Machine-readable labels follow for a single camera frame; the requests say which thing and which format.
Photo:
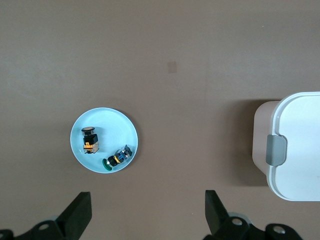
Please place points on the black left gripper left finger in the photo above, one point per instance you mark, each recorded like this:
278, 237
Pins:
70, 220

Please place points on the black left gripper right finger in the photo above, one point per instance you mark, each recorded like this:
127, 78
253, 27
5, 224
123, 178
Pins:
217, 217

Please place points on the light blue round plate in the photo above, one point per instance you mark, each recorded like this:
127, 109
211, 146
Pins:
112, 127

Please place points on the white lidded lunch box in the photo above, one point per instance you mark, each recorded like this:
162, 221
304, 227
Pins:
300, 150

